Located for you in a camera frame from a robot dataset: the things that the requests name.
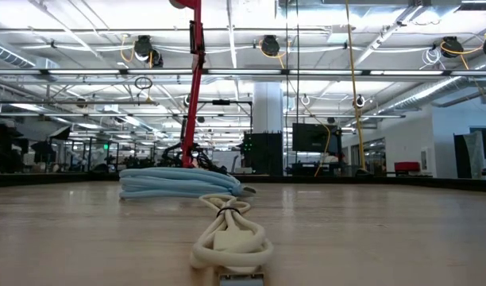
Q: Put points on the black cabinet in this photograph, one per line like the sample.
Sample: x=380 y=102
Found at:
x=263 y=153

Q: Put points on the white round column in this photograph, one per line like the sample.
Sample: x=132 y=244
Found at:
x=267 y=107

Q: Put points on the long ceiling light strip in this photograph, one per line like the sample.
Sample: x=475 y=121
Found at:
x=243 y=72

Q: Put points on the black room monitor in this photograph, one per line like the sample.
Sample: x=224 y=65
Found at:
x=314 y=137

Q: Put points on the red desk lamp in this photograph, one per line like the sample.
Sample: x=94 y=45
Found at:
x=196 y=79

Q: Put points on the black robot station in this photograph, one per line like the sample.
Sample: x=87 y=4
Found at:
x=8 y=151

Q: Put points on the black gantry frame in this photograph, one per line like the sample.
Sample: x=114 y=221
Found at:
x=221 y=102

